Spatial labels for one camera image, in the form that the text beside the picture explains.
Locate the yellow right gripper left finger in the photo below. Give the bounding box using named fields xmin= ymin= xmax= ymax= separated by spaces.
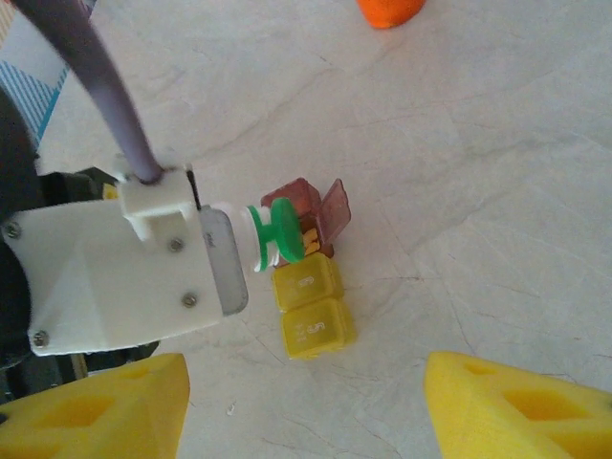
xmin=0 ymin=352 xmax=191 ymax=459

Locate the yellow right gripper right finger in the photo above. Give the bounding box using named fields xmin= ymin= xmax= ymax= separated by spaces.
xmin=424 ymin=351 xmax=612 ymax=459

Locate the yellow pill organizer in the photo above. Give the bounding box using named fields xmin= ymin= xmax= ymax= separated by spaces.
xmin=271 ymin=251 xmax=359 ymax=362

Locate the white bottle with green cap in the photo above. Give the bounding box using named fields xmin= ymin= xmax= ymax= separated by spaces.
xmin=209 ymin=196 xmax=307 ymax=274

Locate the red pill organizer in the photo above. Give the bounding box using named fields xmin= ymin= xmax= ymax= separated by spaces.
xmin=260 ymin=177 xmax=354 ymax=258

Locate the orange pill bottle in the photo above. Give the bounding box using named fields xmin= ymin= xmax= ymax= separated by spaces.
xmin=356 ymin=0 xmax=426 ymax=31

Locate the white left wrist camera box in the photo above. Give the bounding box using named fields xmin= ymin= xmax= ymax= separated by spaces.
xmin=0 ymin=162 xmax=250 ymax=359

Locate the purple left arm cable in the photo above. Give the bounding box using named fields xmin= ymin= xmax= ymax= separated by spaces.
xmin=9 ymin=0 xmax=166 ymax=186

